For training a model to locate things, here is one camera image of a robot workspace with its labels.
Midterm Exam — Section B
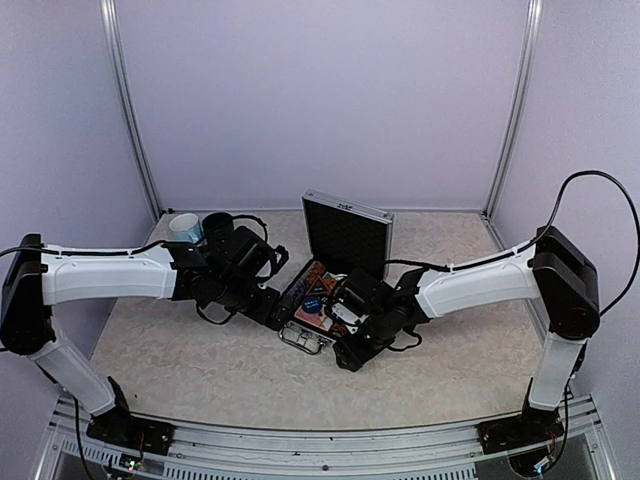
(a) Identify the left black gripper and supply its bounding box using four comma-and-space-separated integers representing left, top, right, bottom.
214, 275, 295, 331

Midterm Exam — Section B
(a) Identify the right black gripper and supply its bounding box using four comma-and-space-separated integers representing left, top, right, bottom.
333, 310, 396, 371

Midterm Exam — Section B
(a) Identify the blue small blind button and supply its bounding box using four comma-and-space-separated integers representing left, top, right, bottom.
300, 296, 323, 314

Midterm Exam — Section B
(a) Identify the red playing card deck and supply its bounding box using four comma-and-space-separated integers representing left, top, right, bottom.
294, 304, 333, 332

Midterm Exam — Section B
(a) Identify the red triangular button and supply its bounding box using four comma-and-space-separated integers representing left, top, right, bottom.
306, 276, 332, 296

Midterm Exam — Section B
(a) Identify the blue playing card deck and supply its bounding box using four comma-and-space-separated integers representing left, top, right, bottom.
322, 272, 348, 291

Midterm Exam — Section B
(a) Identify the aluminium poker case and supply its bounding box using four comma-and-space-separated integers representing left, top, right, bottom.
275, 189, 394, 355

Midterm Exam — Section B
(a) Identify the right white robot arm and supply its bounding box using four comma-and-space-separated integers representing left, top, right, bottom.
327, 227, 601, 444

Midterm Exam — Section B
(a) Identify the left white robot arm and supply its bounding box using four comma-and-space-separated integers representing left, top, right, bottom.
1, 226, 289, 445

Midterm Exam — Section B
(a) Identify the left chip row in case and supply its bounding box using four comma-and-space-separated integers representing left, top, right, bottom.
281, 260, 326, 308

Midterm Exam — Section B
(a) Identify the dark green mug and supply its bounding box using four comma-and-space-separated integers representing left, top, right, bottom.
202, 212, 234, 246

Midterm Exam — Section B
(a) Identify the light blue mug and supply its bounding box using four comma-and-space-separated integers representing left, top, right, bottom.
169, 213, 203, 244

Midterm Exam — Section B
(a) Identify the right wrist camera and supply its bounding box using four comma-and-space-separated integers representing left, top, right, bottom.
324, 302, 363, 328

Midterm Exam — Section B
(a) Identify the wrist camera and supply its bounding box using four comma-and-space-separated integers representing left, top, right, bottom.
324, 302, 363, 328
256, 245, 290, 284

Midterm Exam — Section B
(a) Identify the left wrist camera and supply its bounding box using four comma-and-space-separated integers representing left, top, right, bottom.
256, 245, 290, 284

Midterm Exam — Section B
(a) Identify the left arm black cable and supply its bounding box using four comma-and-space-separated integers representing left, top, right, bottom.
0, 213, 271, 324

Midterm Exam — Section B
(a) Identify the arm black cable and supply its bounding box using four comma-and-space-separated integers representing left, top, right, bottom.
0, 213, 271, 324
382, 169, 640, 319

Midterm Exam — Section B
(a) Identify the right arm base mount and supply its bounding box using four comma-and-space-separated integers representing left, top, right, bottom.
477, 415, 564, 455

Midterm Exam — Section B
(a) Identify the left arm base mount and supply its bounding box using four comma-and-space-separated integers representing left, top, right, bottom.
87, 417, 175, 456

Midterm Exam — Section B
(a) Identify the front aluminium rail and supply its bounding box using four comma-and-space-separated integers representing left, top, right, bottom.
47, 407, 609, 480

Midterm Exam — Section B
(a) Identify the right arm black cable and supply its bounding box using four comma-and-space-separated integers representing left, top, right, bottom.
382, 169, 640, 319

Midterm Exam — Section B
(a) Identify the left aluminium frame post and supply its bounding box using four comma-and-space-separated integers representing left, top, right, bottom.
100, 0, 163, 220

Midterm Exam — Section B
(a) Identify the aluminium frame post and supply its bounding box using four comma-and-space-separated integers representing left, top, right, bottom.
100, 0, 163, 220
483, 0, 544, 221

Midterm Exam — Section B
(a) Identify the right aluminium frame post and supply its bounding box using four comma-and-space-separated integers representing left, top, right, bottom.
483, 0, 544, 221

